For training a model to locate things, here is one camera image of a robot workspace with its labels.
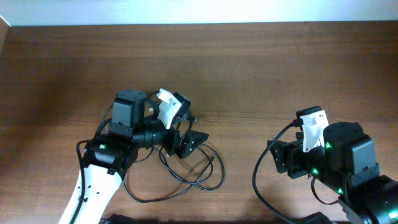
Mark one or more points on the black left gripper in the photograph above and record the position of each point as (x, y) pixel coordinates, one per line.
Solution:
(184, 148)

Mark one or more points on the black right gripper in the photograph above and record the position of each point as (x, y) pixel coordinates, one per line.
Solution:
(288, 154)

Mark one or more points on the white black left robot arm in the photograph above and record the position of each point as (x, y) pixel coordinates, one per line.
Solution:
(137, 122)

